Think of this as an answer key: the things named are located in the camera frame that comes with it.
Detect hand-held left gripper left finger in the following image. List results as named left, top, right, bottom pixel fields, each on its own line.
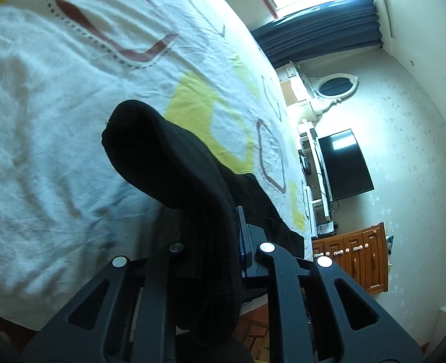
left=22, top=242, right=186, bottom=363

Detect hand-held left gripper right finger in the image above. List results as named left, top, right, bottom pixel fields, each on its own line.
left=236, top=206, right=424, bottom=363

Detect black studded pants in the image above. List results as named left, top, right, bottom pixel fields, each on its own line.
left=101, top=99, right=305, bottom=345

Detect white television stand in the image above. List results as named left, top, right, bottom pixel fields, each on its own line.
left=296, top=119, right=337, bottom=239

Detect brown wooden cabinet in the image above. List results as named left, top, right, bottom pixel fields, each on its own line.
left=312, top=223, right=390, bottom=293

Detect black flat television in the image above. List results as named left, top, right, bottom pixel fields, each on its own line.
left=317, top=129, right=375, bottom=202

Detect cream dressing table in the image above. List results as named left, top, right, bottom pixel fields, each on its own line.
left=278, top=60, right=322, bottom=122

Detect patterned white bed sheet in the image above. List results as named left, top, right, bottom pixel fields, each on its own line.
left=0, top=0, right=307, bottom=329

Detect oval vanity mirror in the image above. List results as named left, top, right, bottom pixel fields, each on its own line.
left=308, top=74, right=360, bottom=114

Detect dark blue curtain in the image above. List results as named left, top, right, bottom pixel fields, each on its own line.
left=253, top=0, right=382, bottom=69

